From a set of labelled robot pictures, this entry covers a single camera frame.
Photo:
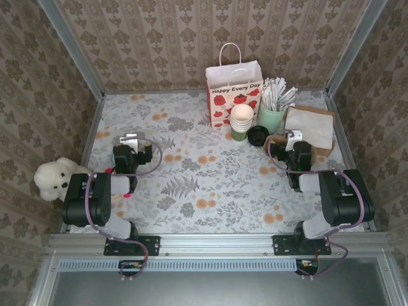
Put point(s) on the black plastic cup lid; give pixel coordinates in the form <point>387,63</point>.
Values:
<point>256,132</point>

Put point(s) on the green paper cup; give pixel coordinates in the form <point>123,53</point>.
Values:
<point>242,113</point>

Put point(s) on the white printed paper gift bag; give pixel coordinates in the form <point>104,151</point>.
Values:
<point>234,95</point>

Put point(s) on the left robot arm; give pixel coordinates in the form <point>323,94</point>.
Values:
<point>79,204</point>

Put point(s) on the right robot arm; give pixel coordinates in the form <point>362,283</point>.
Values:
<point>344,204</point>

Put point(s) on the brown cardboard napkin tray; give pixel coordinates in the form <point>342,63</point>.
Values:
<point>325,152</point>

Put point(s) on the mint green holder cup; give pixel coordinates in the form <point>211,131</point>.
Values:
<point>267,122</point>

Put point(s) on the stack of white napkins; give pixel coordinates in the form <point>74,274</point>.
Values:
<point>309,127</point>

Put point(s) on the stack of green paper cups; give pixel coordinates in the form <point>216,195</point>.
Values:
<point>239,135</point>

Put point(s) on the bundle of paper-wrapped straws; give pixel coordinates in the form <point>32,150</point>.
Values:
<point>271,95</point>

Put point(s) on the floral table cloth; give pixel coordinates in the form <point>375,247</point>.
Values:
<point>207,191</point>

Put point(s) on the white teddy bear plush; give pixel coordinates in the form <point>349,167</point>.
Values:
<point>54,175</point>

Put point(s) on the grey metal panel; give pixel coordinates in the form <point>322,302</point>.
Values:
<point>216,290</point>

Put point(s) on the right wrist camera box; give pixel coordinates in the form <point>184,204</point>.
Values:
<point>294,135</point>

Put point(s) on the aluminium side rail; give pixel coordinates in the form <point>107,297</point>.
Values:
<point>94,127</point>
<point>344,143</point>

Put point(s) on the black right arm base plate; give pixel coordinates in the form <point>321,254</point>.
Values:
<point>280,245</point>

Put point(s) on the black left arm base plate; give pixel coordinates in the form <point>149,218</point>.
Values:
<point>153,245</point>

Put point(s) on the aluminium mounting rail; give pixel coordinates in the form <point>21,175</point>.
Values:
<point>216,243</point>

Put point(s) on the aluminium frame post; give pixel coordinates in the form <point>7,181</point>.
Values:
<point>73,51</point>
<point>357,48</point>

